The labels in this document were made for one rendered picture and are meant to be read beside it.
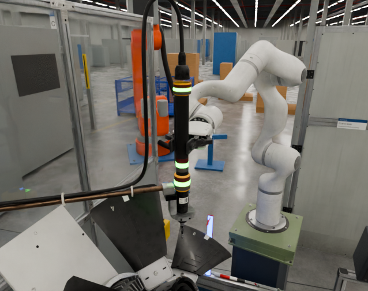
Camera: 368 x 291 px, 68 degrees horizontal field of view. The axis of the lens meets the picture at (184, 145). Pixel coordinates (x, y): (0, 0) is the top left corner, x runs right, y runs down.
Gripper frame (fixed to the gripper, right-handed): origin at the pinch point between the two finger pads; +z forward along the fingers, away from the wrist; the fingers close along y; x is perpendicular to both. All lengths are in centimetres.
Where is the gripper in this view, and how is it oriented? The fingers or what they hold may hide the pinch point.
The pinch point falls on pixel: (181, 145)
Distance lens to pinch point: 70.2
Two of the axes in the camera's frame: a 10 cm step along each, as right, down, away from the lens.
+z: -3.4, 3.2, -8.8
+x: 0.0, -9.4, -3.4
